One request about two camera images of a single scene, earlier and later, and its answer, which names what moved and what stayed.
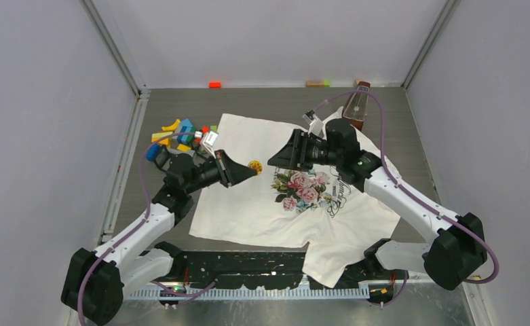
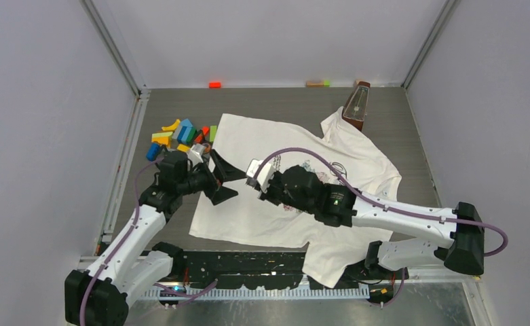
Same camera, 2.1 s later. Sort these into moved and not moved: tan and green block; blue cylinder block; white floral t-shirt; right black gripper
Moved: right black gripper
Not moved: blue cylinder block; tan and green block; white floral t-shirt
